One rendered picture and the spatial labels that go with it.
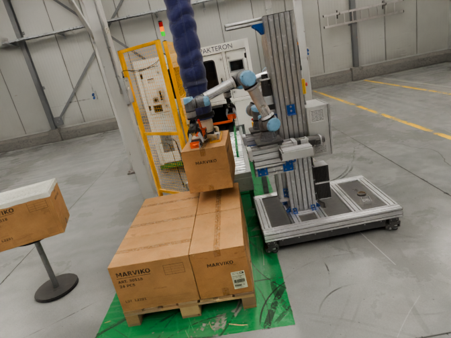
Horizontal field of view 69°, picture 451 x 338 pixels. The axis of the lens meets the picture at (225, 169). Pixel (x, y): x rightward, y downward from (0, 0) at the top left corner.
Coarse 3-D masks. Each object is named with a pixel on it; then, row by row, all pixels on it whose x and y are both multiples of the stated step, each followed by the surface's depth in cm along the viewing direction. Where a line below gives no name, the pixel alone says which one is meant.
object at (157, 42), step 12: (132, 48) 406; (156, 48) 379; (120, 60) 427; (132, 84) 435; (168, 84) 391; (168, 96) 397; (156, 108) 423; (144, 120) 448; (168, 120) 418; (144, 132) 457; (156, 132) 439; (168, 132) 424; (180, 132) 410; (144, 144) 464; (156, 144) 452; (180, 144) 423; (156, 180) 481; (168, 192) 474
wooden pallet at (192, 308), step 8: (248, 240) 333; (248, 248) 297; (224, 296) 245; (232, 296) 246; (240, 296) 245; (248, 296) 245; (168, 304) 248; (176, 304) 249; (184, 304) 248; (192, 304) 248; (200, 304) 248; (248, 304) 248; (128, 312) 250; (136, 312) 250; (144, 312) 250; (152, 312) 250; (184, 312) 250; (192, 312) 250; (200, 312) 250; (128, 320) 253; (136, 320) 253
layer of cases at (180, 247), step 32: (224, 192) 324; (160, 224) 287; (192, 224) 275; (224, 224) 265; (128, 256) 247; (160, 256) 238; (192, 256) 234; (224, 256) 234; (128, 288) 243; (160, 288) 243; (192, 288) 243; (224, 288) 243
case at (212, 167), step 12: (228, 132) 333; (204, 144) 302; (216, 144) 294; (228, 144) 315; (192, 156) 291; (204, 156) 290; (216, 156) 290; (228, 156) 299; (192, 168) 295; (204, 168) 294; (216, 168) 294; (228, 168) 293; (192, 180) 299; (204, 180) 298; (216, 180) 298; (228, 180) 297; (192, 192) 303
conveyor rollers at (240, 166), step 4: (232, 132) 558; (236, 132) 557; (232, 136) 532; (232, 140) 507; (240, 140) 498; (232, 144) 489; (232, 148) 465; (240, 148) 456; (240, 152) 439; (236, 156) 430; (240, 156) 422; (236, 160) 413; (240, 160) 412; (236, 164) 396; (240, 164) 395; (244, 164) 395; (236, 168) 387; (240, 168) 379; (244, 168) 378; (236, 172) 371
